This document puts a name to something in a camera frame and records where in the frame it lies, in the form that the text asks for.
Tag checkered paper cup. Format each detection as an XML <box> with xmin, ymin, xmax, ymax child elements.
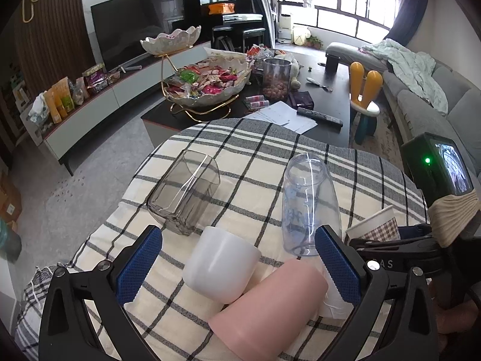
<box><xmin>344</xmin><ymin>205</ymin><xmax>400</xmax><ymax>244</ymax></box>

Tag translucent white cup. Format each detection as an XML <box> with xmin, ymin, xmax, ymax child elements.
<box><xmin>320</xmin><ymin>264</ymin><xmax>353</xmax><ymax>320</ymax></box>

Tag pink plastic cup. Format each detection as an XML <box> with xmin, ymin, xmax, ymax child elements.
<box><xmin>209</xmin><ymin>259</ymin><xmax>329</xmax><ymax>360</ymax></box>

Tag white plastic cup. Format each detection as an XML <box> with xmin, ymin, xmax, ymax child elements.
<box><xmin>182</xmin><ymin>227</ymin><xmax>261</xmax><ymax>304</ymax></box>

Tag smoky square glass cup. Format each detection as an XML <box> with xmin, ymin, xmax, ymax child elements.
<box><xmin>147</xmin><ymin>149</ymin><xmax>220</xmax><ymax>236</ymax></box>

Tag clear plastic bottle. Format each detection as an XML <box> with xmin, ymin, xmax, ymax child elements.
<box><xmin>281</xmin><ymin>153</ymin><xmax>342</xmax><ymax>257</ymax></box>

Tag grey sectional sofa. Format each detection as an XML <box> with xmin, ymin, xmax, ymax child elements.
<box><xmin>325</xmin><ymin>38</ymin><xmax>480</xmax><ymax>178</ymax></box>

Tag yellow rabbit ear stool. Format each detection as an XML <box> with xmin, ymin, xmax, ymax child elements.
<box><xmin>349</xmin><ymin>62</ymin><xmax>383</xmax><ymax>145</ymax></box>

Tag light green blanket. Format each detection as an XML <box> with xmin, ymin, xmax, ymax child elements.
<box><xmin>360</xmin><ymin>39</ymin><xmax>449</xmax><ymax>115</ymax></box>

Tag black remote control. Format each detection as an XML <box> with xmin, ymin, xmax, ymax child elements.
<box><xmin>297</xmin><ymin>108</ymin><xmax>343</xmax><ymax>128</ymax></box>

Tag plaid tablecloth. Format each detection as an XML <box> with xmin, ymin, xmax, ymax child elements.
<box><xmin>14</xmin><ymin>116</ymin><xmax>430</xmax><ymax>361</ymax></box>

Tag black coffee table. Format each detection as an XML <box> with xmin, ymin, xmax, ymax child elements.
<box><xmin>140</xmin><ymin>50</ymin><xmax>352</xmax><ymax>149</ymax></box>

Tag white paper sheets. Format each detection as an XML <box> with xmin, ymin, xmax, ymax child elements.
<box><xmin>245</xmin><ymin>102</ymin><xmax>317</xmax><ymax>134</ymax></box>

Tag black mug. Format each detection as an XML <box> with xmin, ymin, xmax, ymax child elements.
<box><xmin>325</xmin><ymin>55</ymin><xmax>341</xmax><ymax>74</ymax></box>

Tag clear jar of nuts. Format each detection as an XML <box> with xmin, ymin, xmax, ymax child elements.
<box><xmin>262</xmin><ymin>58</ymin><xmax>292</xmax><ymax>102</ymax></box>

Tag grey tv cabinet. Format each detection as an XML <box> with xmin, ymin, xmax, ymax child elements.
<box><xmin>22</xmin><ymin>41</ymin><xmax>214</xmax><ymax>177</ymax></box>

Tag blue right curtain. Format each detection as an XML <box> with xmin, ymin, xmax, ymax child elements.
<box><xmin>385</xmin><ymin>0</ymin><xmax>429</xmax><ymax>47</ymax></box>

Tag blue curtain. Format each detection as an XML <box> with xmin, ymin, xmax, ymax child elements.
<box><xmin>385</xmin><ymin>0</ymin><xmax>429</xmax><ymax>47</ymax></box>
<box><xmin>242</xmin><ymin>0</ymin><xmax>277</xmax><ymax>48</ymax></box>

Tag white tiered snack bowl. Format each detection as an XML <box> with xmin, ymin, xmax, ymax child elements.
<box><xmin>140</xmin><ymin>26</ymin><xmax>253</xmax><ymax>122</ymax></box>

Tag black television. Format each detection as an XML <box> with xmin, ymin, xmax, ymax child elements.
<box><xmin>90</xmin><ymin>0</ymin><xmax>183</xmax><ymax>70</ymax></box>

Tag piano stool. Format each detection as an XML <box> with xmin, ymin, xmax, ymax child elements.
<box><xmin>211</xmin><ymin>26</ymin><xmax>265</xmax><ymax>53</ymax></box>

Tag blue left curtain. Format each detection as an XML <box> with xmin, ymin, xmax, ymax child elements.
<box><xmin>242</xmin><ymin>0</ymin><xmax>277</xmax><ymax>48</ymax></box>

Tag black piano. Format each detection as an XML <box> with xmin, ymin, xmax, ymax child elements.
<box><xmin>182</xmin><ymin>0</ymin><xmax>264</xmax><ymax>46</ymax></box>

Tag camera box with screen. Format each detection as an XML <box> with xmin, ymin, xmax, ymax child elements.
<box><xmin>400</xmin><ymin>133</ymin><xmax>474</xmax><ymax>208</ymax></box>

